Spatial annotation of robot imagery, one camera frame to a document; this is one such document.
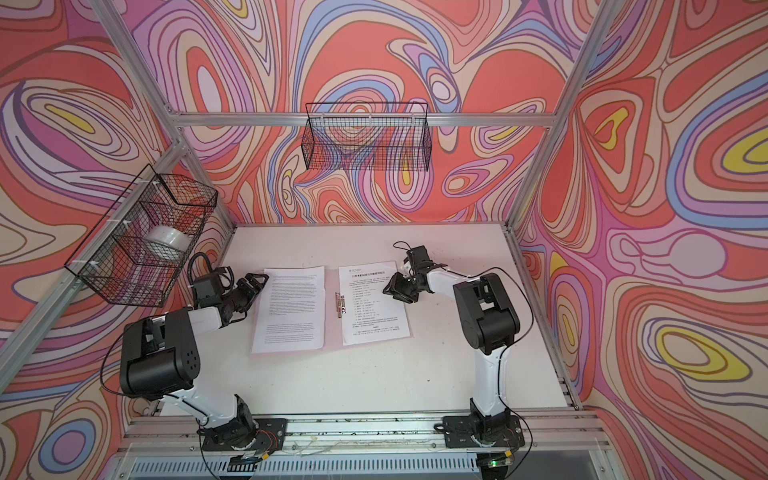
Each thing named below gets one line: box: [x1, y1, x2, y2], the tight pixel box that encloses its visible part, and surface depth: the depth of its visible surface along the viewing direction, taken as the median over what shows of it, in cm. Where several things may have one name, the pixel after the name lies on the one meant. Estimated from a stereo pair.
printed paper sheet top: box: [251, 266, 326, 354], surface depth 95 cm
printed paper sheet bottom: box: [338, 261, 411, 346], surface depth 98 cm
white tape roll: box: [145, 225, 193, 261], surface depth 75 cm
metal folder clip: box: [335, 292, 347, 319], surface depth 98 cm
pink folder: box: [322, 266, 415, 351], surface depth 95 cm
